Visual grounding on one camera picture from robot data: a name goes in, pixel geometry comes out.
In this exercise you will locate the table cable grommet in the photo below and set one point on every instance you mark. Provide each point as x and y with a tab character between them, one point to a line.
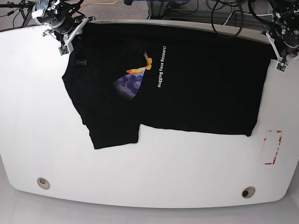
43	183
248	192

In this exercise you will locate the black tripod stand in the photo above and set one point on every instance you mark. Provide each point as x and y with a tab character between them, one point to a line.
15	13

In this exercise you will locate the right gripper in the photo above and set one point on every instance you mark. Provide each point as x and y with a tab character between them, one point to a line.
63	28

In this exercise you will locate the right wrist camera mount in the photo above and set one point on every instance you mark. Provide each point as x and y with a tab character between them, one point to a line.
66	46

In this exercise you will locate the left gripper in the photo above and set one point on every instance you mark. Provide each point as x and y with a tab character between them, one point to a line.
291	43

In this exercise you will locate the black T-shirt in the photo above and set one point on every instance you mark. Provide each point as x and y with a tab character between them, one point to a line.
121	76

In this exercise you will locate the left table cable grommet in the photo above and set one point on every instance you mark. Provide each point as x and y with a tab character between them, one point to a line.
43	183

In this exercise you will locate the right table cable grommet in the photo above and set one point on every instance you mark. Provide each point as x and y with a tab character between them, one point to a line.
248	192

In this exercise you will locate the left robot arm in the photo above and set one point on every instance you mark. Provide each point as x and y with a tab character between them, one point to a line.
285	31

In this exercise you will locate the red tape rectangle marking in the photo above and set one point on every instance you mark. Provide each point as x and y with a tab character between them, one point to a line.
270	147

